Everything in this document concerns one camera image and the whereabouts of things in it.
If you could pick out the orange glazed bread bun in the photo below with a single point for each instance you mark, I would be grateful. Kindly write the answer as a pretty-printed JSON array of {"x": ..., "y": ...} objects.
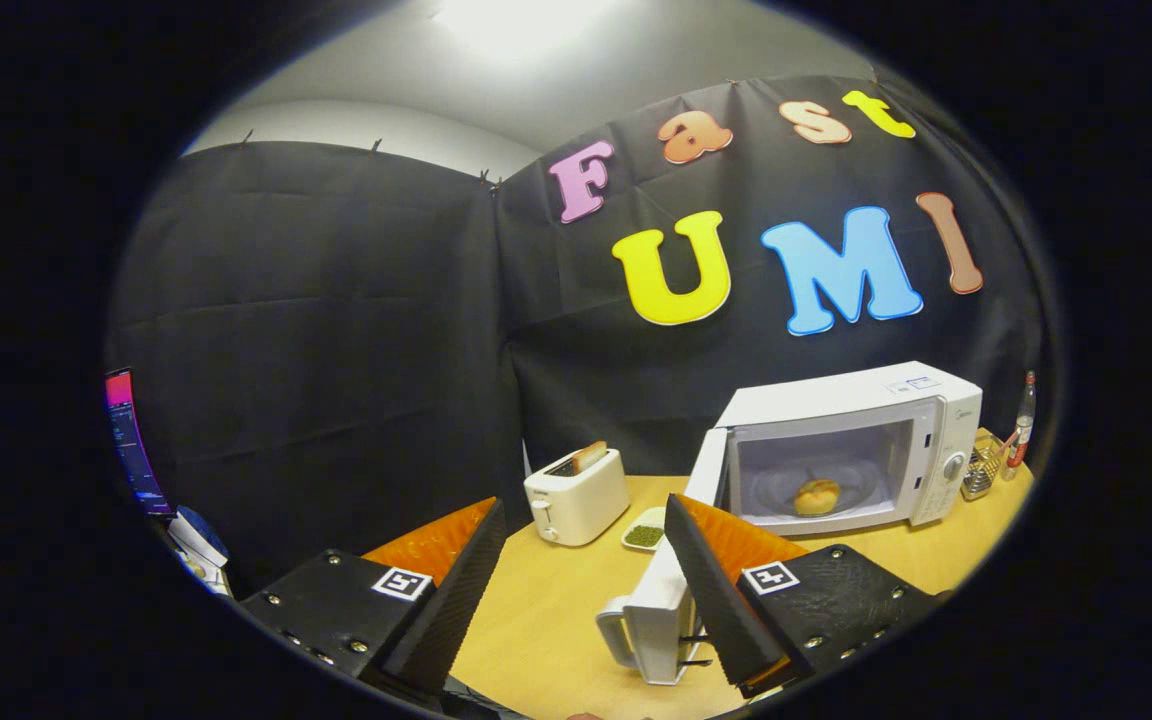
[{"x": 817, "y": 497}]

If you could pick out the white microwave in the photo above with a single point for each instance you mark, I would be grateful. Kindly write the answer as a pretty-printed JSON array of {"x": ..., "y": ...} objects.
[{"x": 836, "y": 400}]

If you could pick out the computer monitor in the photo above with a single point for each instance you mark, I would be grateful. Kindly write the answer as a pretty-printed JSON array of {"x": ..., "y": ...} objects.
[{"x": 136, "y": 450}]

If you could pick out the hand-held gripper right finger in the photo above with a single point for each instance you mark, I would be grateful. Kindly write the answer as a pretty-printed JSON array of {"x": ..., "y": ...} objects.
[{"x": 716, "y": 600}]

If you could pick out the cream white toaster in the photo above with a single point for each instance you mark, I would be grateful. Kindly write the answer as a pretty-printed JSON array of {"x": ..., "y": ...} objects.
[{"x": 581, "y": 505}]

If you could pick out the white and blue bag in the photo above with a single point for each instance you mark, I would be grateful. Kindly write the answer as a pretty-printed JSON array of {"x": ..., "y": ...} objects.
[{"x": 201, "y": 545}]

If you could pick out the white divided bean dish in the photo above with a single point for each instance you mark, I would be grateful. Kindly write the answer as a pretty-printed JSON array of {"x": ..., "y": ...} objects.
[{"x": 644, "y": 535}]

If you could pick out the clear red-label water bottle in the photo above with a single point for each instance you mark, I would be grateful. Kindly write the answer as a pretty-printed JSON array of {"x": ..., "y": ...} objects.
[{"x": 1022, "y": 425}]

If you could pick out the brown toast slice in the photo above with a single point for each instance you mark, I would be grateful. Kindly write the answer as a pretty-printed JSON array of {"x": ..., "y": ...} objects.
[{"x": 591, "y": 456}]

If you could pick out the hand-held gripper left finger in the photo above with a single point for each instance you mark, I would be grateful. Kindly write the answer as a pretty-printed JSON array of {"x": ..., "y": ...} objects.
[{"x": 451, "y": 600}]

